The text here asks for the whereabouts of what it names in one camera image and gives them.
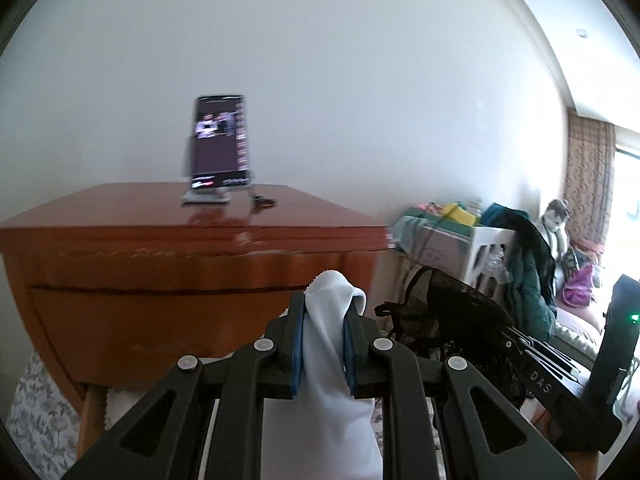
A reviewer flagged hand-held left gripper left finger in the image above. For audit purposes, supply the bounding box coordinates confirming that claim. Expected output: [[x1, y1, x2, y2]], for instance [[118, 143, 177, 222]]
[[62, 292, 307, 480]]

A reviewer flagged white cloth garment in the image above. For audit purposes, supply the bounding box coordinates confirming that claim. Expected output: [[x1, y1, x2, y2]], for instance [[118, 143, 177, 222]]
[[262, 270, 383, 480]]

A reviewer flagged white cutout shelf rack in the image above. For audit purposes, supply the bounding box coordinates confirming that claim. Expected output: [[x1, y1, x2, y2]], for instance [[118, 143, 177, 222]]
[[400, 222, 516, 288]]

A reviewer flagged wooden nightstand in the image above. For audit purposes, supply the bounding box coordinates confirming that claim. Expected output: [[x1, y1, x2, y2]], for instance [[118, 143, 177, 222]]
[[0, 183, 391, 458]]

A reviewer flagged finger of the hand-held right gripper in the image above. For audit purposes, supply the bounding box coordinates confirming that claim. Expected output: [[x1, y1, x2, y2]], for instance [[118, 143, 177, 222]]
[[492, 322, 583, 386]]

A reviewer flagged grey floral bed sheet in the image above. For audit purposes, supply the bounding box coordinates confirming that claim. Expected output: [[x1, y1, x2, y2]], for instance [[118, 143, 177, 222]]
[[7, 350, 83, 476]]

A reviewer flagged grey plush doll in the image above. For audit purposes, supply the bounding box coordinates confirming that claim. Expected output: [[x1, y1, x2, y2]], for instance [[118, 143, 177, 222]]
[[542, 199, 572, 261]]

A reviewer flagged black smartphone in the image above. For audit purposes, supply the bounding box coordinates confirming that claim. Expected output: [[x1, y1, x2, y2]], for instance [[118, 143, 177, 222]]
[[189, 94, 249, 191]]

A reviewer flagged patterned beige curtain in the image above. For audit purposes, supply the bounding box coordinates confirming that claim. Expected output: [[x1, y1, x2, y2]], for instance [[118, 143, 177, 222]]
[[565, 112, 617, 261]]

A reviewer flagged wooden upper drawer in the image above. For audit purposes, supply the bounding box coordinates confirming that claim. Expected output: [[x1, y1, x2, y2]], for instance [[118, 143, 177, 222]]
[[27, 284, 311, 363]]

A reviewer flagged pink purple cloth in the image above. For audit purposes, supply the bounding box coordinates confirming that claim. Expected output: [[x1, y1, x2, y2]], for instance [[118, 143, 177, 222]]
[[562, 265, 596, 308]]

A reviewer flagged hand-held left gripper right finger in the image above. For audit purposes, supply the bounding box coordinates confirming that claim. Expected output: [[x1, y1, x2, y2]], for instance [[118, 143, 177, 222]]
[[344, 292, 581, 480]]

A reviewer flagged teal cloth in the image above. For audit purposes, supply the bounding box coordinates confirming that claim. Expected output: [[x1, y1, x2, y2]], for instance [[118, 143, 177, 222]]
[[390, 215, 426, 252]]

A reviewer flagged cardboard box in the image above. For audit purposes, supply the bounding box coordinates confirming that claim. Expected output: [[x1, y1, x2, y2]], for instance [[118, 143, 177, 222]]
[[420, 227, 471, 273]]

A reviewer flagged dark green jacket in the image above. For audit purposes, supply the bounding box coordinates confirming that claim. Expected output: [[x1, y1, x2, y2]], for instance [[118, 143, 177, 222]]
[[482, 203, 558, 346]]

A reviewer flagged yellow green bag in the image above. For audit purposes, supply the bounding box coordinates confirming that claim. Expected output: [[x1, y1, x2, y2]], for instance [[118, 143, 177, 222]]
[[440, 201, 478, 226]]

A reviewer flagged grey phone stand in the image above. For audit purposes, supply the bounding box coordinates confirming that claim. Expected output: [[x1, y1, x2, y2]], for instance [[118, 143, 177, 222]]
[[181, 180, 232, 206]]

